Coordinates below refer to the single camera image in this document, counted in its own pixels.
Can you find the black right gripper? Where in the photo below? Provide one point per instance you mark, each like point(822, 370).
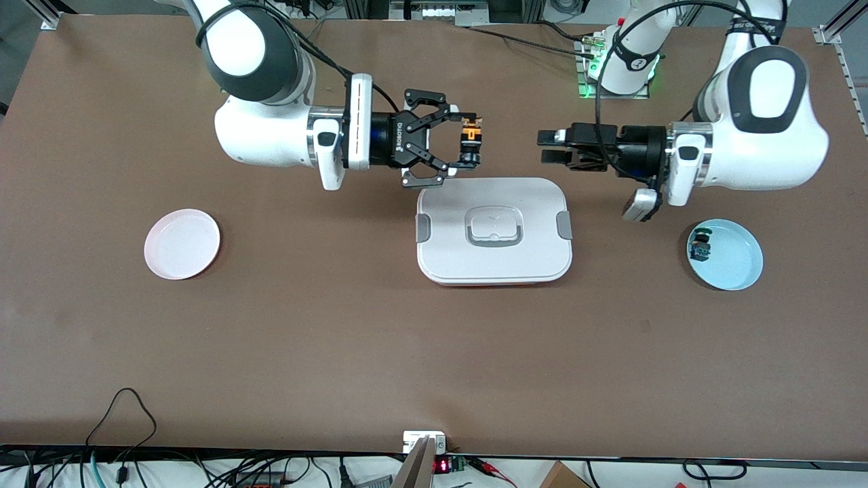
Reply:
point(395, 139)

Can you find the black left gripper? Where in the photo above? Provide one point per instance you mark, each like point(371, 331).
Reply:
point(643, 152)

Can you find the orange and black switch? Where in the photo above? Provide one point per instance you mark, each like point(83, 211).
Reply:
point(472, 135)

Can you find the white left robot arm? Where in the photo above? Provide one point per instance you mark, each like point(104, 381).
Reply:
point(746, 149)

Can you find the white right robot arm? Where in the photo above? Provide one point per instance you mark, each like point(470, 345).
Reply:
point(264, 135)

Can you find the white lunch box grey clips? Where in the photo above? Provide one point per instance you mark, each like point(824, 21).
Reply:
point(495, 264)

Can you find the brown cardboard box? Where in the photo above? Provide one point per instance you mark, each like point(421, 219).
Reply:
point(559, 478)

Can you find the light blue round plate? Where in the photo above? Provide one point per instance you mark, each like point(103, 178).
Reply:
point(736, 257)

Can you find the pink round plate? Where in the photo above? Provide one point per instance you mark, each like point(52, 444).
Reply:
point(182, 244)

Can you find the red digit display board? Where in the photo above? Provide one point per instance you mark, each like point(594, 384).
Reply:
point(442, 466)

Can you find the red clip lead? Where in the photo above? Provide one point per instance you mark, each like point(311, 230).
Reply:
point(488, 468)

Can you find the short aluminium profile corner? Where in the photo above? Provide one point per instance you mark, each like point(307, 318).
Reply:
point(49, 20)

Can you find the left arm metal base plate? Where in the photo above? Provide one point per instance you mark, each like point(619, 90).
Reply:
point(584, 91)

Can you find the aluminium frame with white parts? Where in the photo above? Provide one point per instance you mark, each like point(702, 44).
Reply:
point(437, 12)

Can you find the green and blue switch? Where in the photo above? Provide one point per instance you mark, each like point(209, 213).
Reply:
point(700, 249)

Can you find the perforated aluminium profile rail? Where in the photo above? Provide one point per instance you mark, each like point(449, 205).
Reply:
point(831, 30)

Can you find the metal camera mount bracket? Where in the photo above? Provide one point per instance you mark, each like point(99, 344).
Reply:
point(422, 468)

